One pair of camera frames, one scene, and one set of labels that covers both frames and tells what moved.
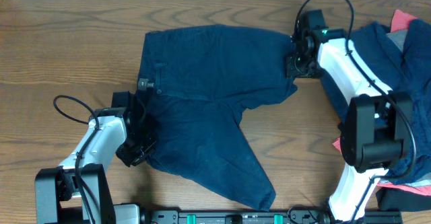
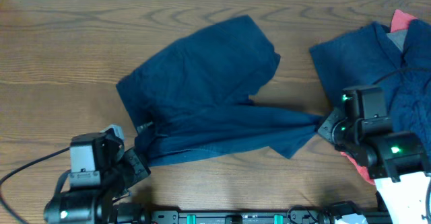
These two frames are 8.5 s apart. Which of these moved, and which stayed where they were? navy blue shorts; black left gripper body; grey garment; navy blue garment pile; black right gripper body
Moved: navy blue shorts; black right gripper body; black left gripper body
Stayed: navy blue garment pile; grey garment
